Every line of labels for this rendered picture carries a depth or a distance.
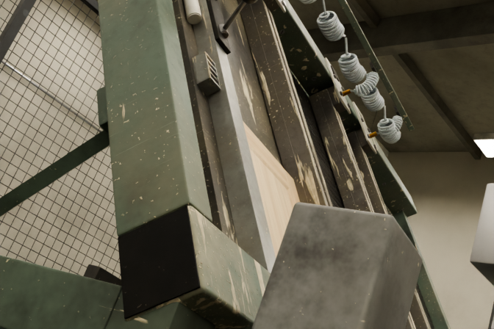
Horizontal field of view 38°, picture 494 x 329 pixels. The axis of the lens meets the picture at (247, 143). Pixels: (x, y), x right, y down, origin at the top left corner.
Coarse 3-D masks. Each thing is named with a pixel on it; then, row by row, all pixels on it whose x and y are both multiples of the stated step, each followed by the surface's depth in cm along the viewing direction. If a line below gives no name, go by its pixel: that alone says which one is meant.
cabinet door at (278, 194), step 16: (256, 144) 142; (256, 160) 138; (272, 160) 148; (256, 176) 132; (272, 176) 144; (288, 176) 155; (272, 192) 138; (288, 192) 150; (272, 208) 133; (288, 208) 144; (272, 224) 129; (272, 240) 124
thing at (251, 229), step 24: (216, 48) 137; (216, 96) 131; (216, 120) 128; (240, 120) 130; (240, 144) 123; (240, 168) 119; (240, 192) 117; (240, 216) 114; (264, 216) 117; (240, 240) 112; (264, 240) 111; (264, 264) 108
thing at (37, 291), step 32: (0, 256) 98; (0, 288) 95; (32, 288) 92; (64, 288) 90; (96, 288) 87; (0, 320) 92; (32, 320) 89; (64, 320) 87; (96, 320) 85; (160, 320) 80; (192, 320) 83
